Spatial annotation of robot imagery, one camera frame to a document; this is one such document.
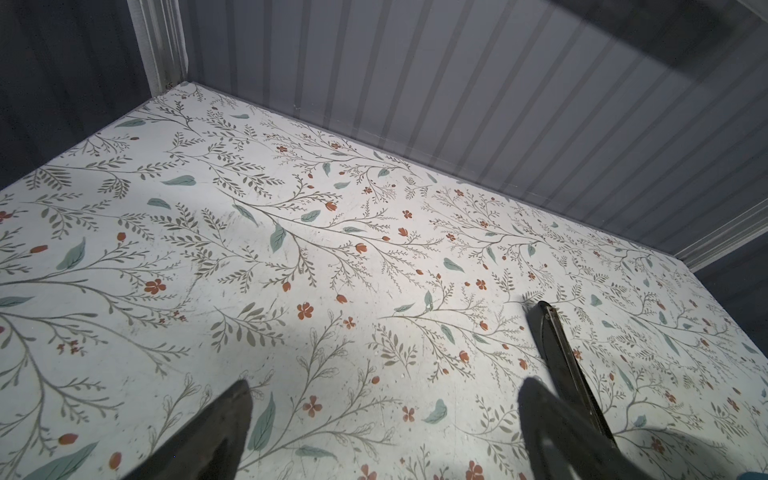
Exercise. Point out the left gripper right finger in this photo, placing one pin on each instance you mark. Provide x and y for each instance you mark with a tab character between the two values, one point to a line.
562	445

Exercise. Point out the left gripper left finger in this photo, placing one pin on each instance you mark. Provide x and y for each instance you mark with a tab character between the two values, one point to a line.
209	446

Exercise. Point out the black stapler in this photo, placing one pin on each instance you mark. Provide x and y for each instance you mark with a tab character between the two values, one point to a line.
566	374

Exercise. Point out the teal plastic tray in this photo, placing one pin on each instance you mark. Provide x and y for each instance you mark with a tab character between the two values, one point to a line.
752	476

